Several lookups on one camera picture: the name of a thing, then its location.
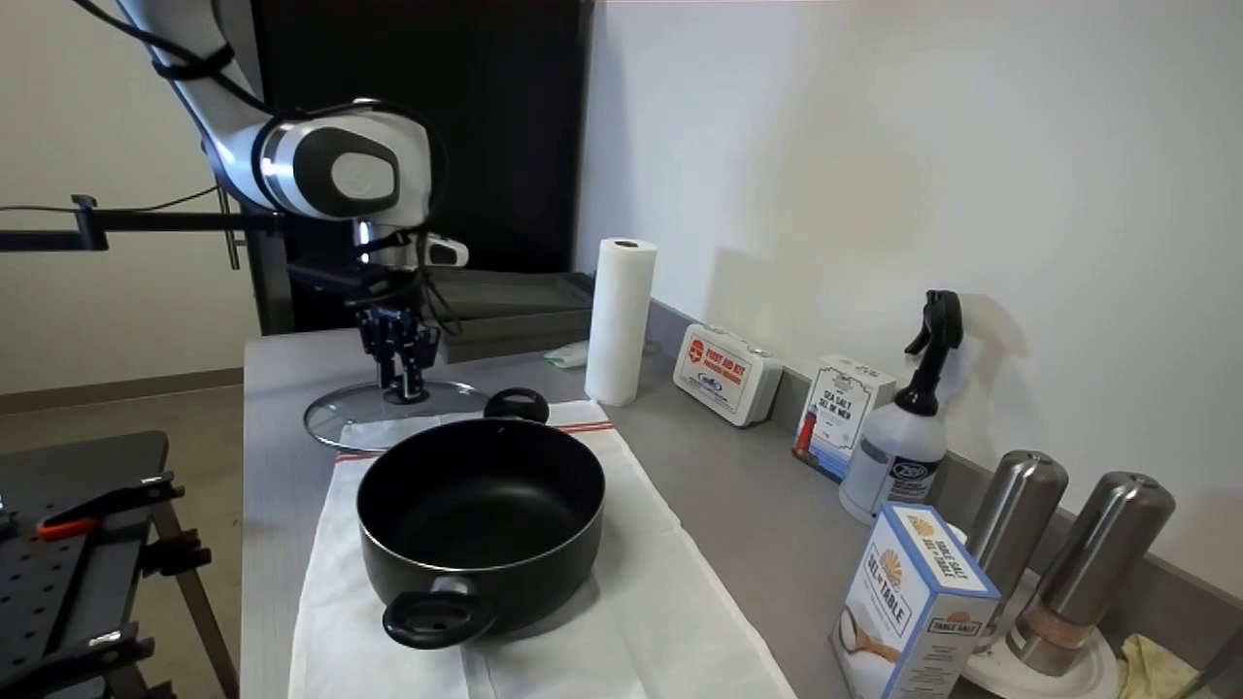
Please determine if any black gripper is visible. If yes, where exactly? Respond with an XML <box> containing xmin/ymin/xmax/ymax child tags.
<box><xmin>352</xmin><ymin>263</ymin><xmax>445</xmax><ymax>403</ymax></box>

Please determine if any glass pot lid black knob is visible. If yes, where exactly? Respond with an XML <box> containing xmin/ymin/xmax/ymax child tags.
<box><xmin>300</xmin><ymin>373</ymin><xmax>478</xmax><ymax>460</ymax></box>

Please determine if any stack of dark grey mats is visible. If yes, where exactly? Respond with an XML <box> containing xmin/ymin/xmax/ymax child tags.
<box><xmin>431</xmin><ymin>263</ymin><xmax>598</xmax><ymax>366</ymax></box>

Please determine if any white paper towel roll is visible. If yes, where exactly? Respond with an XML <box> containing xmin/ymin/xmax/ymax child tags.
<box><xmin>581</xmin><ymin>234</ymin><xmax>659</xmax><ymax>406</ymax></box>

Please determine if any tall black cabinet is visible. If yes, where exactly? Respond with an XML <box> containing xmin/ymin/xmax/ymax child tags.
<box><xmin>210</xmin><ymin>0</ymin><xmax>598</xmax><ymax>339</ymax></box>

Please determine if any flat white box red print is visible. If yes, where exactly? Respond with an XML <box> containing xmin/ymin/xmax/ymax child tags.
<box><xmin>667</xmin><ymin>323</ymin><xmax>787</xmax><ymax>430</ymax></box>

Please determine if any white towel with red stripes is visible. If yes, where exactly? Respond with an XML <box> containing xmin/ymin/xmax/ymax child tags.
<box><xmin>282</xmin><ymin>397</ymin><xmax>799</xmax><ymax>699</ymax></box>

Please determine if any black perforated work table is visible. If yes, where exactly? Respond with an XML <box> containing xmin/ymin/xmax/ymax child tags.
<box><xmin>0</xmin><ymin>427</ymin><xmax>246</xmax><ymax>699</ymax></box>

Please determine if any small white box blue print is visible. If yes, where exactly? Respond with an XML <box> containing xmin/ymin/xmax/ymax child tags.
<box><xmin>787</xmin><ymin>353</ymin><xmax>900</xmax><ymax>484</ymax></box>

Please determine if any clear spray bottle black trigger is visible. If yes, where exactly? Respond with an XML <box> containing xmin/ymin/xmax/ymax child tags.
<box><xmin>837</xmin><ymin>288</ymin><xmax>969</xmax><ymax>522</ymax></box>

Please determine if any blue and orange carton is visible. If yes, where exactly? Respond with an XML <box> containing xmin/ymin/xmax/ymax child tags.
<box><xmin>833</xmin><ymin>502</ymin><xmax>1006</xmax><ymax>699</ymax></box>

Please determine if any stainless steel grinder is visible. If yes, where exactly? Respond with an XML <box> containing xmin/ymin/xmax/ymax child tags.
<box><xmin>962</xmin><ymin>447</ymin><xmax>1071</xmax><ymax>638</ymax></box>
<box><xmin>1006</xmin><ymin>471</ymin><xmax>1182</xmax><ymax>674</ymax></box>

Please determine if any white plate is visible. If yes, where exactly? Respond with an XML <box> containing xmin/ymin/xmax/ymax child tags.
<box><xmin>962</xmin><ymin>617</ymin><xmax>1128</xmax><ymax>699</ymax></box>

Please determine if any yellow cloth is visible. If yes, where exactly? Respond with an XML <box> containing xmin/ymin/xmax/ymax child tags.
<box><xmin>1114</xmin><ymin>627</ymin><xmax>1217</xmax><ymax>699</ymax></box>

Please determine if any black two-handled cooking pot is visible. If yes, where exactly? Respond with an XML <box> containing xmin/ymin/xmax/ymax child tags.
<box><xmin>352</xmin><ymin>384</ymin><xmax>611</xmax><ymax>650</ymax></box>

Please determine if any black clamp with red handle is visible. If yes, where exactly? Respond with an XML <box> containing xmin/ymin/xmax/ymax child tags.
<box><xmin>31</xmin><ymin>474</ymin><xmax>187</xmax><ymax>544</ymax></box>

